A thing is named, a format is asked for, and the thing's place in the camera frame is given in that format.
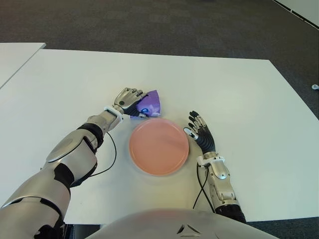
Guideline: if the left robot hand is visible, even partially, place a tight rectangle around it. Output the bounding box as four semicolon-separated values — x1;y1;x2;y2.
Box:
113;87;148;118

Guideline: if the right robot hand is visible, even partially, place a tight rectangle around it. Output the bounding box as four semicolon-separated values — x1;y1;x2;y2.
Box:
183;110;216;153

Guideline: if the purple tissue paper pack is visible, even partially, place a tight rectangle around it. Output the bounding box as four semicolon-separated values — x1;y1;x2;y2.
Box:
129;89;164;120

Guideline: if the pink round plate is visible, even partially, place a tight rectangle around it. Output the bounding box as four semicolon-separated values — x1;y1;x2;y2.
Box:
129;118;190;177

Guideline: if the silver robot torso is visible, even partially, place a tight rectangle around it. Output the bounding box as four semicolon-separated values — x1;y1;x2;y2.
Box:
86;208;270;239

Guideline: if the white side table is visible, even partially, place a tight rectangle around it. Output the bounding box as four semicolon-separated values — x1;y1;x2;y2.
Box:
0;42;47;89

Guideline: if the white partition panel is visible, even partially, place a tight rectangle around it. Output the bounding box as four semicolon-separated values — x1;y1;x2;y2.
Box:
271;0;319;27

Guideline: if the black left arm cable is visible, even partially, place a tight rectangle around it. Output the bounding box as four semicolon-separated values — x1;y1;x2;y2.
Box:
89;131;117;177

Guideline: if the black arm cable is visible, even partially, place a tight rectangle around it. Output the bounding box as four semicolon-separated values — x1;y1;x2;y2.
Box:
193;163;212;210
89;131;117;177

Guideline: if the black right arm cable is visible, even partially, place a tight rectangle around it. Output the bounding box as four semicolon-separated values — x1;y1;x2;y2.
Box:
193;163;212;210

